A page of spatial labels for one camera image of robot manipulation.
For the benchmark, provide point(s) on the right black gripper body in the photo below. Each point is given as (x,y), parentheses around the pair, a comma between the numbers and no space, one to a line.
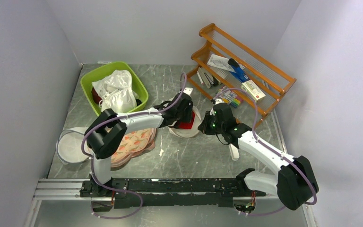
(211,126)

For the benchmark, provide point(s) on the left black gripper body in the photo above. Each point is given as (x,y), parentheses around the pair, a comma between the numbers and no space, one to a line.
(185,116)

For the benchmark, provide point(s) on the red garment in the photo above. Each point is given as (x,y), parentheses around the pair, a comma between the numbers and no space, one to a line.
(186,125)

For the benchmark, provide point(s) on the white satin bra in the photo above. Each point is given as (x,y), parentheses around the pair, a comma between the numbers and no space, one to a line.
(119,87)

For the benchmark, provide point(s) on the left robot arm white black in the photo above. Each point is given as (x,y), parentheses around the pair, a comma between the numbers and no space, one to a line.
(105,134)

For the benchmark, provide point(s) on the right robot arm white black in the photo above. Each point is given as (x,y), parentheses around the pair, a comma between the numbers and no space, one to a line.
(292,179)

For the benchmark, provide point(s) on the colourful marker pack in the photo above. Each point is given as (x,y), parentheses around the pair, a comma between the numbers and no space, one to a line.
(231,98)

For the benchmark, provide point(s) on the white plastic bar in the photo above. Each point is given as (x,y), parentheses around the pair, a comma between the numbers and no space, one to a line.
(234,152)

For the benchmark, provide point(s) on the white black items under rack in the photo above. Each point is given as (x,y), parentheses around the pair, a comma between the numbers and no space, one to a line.
(207,79)

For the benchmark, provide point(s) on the white green box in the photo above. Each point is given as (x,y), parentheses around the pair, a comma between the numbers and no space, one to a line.
(253,90)

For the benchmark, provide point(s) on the orange wooden rack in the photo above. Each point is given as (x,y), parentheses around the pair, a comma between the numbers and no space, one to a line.
(271,80)

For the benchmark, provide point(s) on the floral peach placemat stack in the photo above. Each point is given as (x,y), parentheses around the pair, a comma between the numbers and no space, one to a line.
(132,145)

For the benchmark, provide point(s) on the white packet on rack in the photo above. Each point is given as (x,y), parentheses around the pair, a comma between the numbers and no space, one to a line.
(220,62)

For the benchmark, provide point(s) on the white cloth in basin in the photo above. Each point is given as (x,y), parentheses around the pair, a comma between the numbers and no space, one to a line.
(106,94)

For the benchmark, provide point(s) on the green plastic basin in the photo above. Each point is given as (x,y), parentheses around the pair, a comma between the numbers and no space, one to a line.
(114,86)

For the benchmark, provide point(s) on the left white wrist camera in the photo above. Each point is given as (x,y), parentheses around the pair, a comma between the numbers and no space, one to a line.
(188,90)

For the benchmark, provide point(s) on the blue handled tool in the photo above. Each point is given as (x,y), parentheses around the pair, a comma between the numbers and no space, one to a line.
(238,71)

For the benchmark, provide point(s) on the aluminium rail frame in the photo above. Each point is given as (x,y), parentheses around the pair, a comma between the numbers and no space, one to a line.
(56,202)

